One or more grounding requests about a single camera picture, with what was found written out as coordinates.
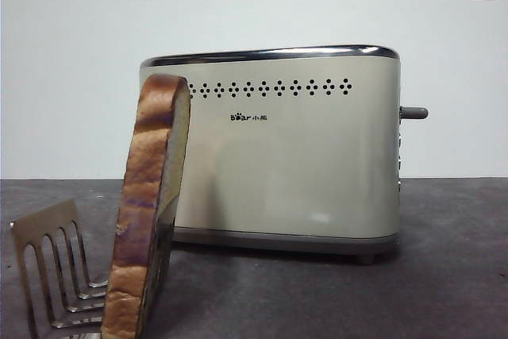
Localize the grey toaster lever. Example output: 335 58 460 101
399 106 429 121

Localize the toasted bread slice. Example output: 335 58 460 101
99 74 191 339

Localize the cream toaster with chrome top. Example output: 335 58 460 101
138 42 402 265

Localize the stainless steel toast rack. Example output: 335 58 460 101
8 198 110 339

